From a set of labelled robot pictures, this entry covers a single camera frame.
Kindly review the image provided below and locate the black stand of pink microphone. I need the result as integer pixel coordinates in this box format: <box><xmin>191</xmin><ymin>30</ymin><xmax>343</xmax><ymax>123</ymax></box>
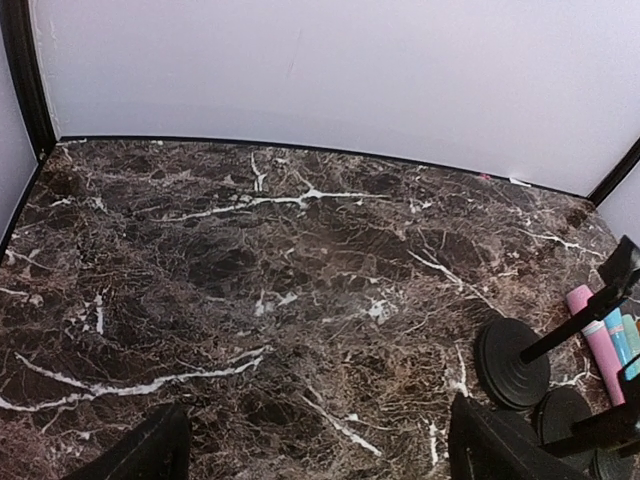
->
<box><xmin>534</xmin><ymin>387</ymin><xmax>639</xmax><ymax>458</ymax></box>

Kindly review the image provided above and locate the black stand of teal microphone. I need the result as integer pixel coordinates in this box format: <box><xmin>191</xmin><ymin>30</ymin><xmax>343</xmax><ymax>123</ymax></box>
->
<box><xmin>473</xmin><ymin>234</ymin><xmax>640</xmax><ymax>412</ymax></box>

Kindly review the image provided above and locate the black stand of blue microphone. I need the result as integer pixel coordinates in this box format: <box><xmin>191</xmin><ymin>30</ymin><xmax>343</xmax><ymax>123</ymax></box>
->
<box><xmin>589</xmin><ymin>448</ymin><xmax>639</xmax><ymax>480</ymax></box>

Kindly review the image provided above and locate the blue toy microphone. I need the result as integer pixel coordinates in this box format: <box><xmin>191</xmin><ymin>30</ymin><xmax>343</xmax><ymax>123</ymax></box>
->
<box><xmin>604</xmin><ymin>308</ymin><xmax>639</xmax><ymax>380</ymax></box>

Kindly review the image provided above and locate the teal toy microphone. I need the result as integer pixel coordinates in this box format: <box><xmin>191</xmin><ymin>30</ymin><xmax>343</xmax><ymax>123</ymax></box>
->
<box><xmin>622</xmin><ymin>314</ymin><xmax>640</xmax><ymax>357</ymax></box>

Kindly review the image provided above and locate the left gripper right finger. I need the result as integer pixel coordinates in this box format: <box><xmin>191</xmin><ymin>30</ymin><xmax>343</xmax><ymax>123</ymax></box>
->
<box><xmin>448</xmin><ymin>393</ymin><xmax>595</xmax><ymax>479</ymax></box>

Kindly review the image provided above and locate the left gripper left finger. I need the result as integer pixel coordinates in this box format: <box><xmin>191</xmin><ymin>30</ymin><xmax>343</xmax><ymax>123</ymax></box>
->
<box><xmin>64</xmin><ymin>403</ymin><xmax>191</xmax><ymax>480</ymax></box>

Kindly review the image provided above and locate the right black frame post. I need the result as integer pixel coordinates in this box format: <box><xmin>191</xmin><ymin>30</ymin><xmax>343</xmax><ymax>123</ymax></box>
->
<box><xmin>587</xmin><ymin>139</ymin><xmax>640</xmax><ymax>206</ymax></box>

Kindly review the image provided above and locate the left black frame post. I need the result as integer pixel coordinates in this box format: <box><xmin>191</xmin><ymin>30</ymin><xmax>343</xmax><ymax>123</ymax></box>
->
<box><xmin>1</xmin><ymin>0</ymin><xmax>57</xmax><ymax>162</ymax></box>

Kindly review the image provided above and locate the black frame post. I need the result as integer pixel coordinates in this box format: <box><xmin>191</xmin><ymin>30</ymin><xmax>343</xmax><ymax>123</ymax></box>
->
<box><xmin>1</xmin><ymin>0</ymin><xmax>57</xmax><ymax>162</ymax></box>
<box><xmin>587</xmin><ymin>139</ymin><xmax>640</xmax><ymax>206</ymax></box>

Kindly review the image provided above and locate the pink toy microphone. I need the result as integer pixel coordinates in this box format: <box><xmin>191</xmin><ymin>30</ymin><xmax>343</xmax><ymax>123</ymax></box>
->
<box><xmin>566</xmin><ymin>285</ymin><xmax>625</xmax><ymax>406</ymax></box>

